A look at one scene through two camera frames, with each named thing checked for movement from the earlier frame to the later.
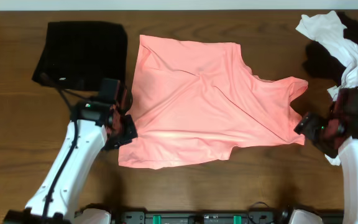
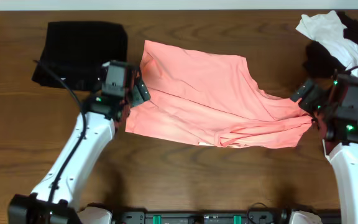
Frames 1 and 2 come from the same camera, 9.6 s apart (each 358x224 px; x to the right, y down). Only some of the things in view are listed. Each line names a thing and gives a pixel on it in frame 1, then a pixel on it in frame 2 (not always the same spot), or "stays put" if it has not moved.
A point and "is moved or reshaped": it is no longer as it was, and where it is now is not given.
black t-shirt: [321, 63] stays put
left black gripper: [130, 134] -> [137, 98]
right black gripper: [307, 126] -> [306, 102]
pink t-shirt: [193, 101] is moved or reshaped
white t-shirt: [326, 31] stays put
